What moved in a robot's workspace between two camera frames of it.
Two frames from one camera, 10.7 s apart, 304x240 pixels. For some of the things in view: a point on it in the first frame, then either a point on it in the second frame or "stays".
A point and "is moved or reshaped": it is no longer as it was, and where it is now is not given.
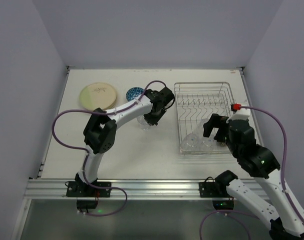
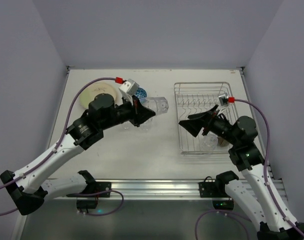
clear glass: [191, 143] is moved or reshaped
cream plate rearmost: [96, 95] stays
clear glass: [142, 123] stays
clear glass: [198, 130] is moved or reshaped
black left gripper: [155, 116] -> [135, 110]
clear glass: [208, 144] stays
